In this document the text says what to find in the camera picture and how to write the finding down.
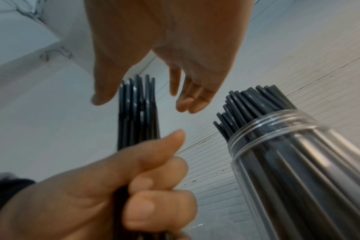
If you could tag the clear plastic jar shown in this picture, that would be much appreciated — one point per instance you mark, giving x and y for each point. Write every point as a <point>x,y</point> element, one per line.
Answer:
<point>301,178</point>

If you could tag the bundle of black thin sticks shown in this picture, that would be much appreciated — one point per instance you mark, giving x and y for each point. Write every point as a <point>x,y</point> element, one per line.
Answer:
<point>138,112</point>

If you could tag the person's left hand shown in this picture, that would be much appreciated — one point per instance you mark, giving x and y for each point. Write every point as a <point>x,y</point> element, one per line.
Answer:
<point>79,192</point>

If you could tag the bunch of grey thin rods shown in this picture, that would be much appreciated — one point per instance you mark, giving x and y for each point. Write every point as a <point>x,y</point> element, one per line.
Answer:
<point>257,105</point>

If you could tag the person's right hand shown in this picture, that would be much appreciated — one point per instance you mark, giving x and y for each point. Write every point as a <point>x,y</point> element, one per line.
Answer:
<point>180,32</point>

